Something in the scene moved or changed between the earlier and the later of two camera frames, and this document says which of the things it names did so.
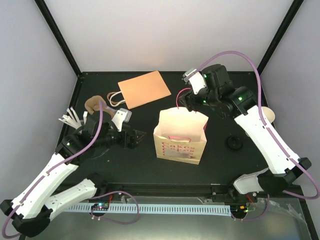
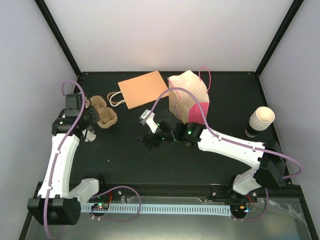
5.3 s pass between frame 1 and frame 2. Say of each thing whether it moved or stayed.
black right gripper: moved
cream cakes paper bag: moved
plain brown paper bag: stayed
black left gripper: moved
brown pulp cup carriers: stayed
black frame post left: stayed
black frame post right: stayed
